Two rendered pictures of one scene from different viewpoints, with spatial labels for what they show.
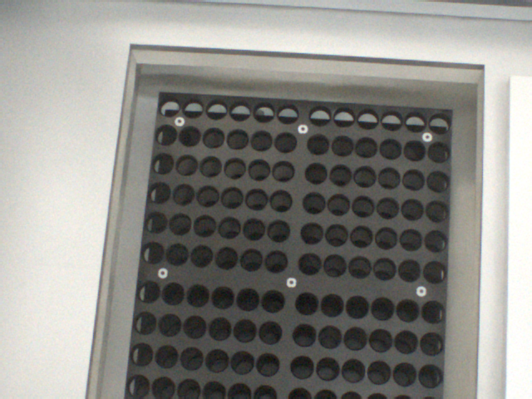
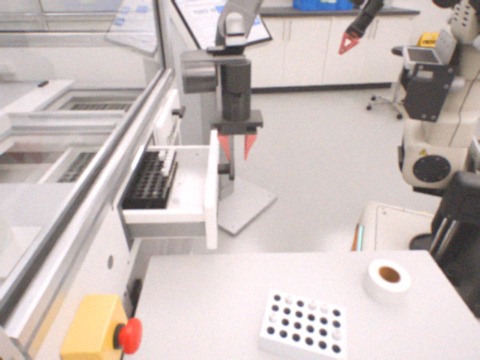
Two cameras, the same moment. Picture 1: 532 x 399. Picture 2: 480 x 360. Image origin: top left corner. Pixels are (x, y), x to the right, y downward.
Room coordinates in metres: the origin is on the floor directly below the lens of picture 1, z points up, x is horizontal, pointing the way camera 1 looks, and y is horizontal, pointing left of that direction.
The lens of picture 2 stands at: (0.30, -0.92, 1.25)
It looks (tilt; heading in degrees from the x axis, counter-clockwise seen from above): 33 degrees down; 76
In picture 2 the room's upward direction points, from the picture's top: straight up
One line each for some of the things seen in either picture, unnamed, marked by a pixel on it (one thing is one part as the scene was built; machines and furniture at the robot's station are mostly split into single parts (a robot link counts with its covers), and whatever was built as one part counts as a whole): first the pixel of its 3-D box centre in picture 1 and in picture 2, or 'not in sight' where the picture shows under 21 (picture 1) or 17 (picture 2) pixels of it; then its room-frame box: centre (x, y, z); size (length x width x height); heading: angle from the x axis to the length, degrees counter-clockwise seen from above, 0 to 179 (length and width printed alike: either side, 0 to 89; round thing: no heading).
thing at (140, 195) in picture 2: not in sight; (120, 184); (0.19, -0.35, 0.87); 0.22 x 0.18 x 0.06; 167
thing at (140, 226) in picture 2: not in sight; (116, 186); (0.18, -0.35, 0.86); 0.40 x 0.26 x 0.06; 167
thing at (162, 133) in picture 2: not in sight; (170, 121); (0.32, -0.06, 0.87); 0.29 x 0.02 x 0.11; 77
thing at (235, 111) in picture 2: not in sight; (236, 106); (0.44, -0.38, 1.03); 0.10 x 0.07 x 0.07; 168
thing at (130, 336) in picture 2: not in sight; (127, 335); (0.22, -0.70, 0.88); 0.04 x 0.03 x 0.04; 77
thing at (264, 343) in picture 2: not in sight; (303, 328); (0.47, -0.69, 0.78); 0.12 x 0.08 x 0.04; 150
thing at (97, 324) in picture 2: not in sight; (100, 336); (0.19, -0.69, 0.88); 0.07 x 0.05 x 0.07; 77
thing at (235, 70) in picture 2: not in sight; (232, 75); (0.44, -0.38, 1.09); 0.07 x 0.06 x 0.07; 176
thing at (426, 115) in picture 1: (303, 116); not in sight; (0.22, -0.03, 0.90); 0.18 x 0.02 x 0.01; 77
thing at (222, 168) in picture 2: not in sight; (226, 169); (0.41, -0.40, 0.91); 0.07 x 0.04 x 0.01; 77
